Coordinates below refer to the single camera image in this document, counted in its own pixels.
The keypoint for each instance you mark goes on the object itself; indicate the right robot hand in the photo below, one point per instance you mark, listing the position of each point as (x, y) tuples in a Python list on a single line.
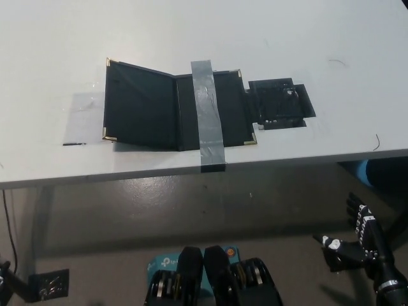
[(369, 242)]

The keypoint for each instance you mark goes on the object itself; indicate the black diary with gold corners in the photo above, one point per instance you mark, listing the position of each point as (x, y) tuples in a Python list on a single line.
[(140, 105)]

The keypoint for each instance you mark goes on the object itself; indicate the black tape patch on desk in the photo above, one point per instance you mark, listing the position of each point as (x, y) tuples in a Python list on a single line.
[(277, 105)]

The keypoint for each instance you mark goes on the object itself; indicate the blue round object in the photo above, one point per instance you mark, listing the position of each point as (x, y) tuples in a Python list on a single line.
[(363, 172)]

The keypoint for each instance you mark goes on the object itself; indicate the teal router box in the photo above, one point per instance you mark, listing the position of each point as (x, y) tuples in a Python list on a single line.
[(165, 263)]

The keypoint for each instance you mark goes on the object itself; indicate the clear plastic tape sheet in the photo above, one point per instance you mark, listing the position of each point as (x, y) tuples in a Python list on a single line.
[(83, 118)]

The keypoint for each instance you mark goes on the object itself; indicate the grey table leg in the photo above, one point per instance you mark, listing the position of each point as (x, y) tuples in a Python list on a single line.
[(36, 229)]

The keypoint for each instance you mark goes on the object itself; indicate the black stand leg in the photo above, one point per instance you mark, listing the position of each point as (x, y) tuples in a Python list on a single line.
[(16, 282)]

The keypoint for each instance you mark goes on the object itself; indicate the grey duct tape strip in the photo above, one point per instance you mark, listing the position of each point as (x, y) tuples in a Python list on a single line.
[(208, 111)]

